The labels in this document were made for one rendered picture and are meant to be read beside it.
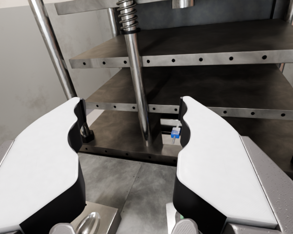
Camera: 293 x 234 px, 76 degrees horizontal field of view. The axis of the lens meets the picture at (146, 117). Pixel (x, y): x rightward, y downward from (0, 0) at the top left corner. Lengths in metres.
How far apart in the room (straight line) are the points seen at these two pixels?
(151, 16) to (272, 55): 1.06
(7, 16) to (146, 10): 1.46
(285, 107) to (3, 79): 2.36
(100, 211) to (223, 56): 0.76
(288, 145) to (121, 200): 0.87
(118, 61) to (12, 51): 1.70
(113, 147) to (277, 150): 0.87
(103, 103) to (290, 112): 0.90
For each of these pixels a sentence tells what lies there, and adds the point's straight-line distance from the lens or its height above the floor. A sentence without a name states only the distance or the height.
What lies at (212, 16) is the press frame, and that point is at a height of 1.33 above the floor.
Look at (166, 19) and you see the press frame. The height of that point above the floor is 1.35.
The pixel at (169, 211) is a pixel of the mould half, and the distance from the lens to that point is 0.69.
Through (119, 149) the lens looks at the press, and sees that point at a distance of 1.13.
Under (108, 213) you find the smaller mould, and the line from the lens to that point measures 0.78.
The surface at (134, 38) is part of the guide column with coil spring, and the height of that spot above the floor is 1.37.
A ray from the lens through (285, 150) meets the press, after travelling 1.17.
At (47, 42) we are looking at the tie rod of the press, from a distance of 1.05.
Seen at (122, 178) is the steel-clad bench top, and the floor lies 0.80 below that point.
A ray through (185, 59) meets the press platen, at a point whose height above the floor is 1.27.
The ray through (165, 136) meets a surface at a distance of 1.06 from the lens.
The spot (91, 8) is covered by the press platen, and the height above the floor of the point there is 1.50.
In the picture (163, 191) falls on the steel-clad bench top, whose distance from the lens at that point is 0.87.
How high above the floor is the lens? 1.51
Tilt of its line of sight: 32 degrees down
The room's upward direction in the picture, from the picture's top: 9 degrees counter-clockwise
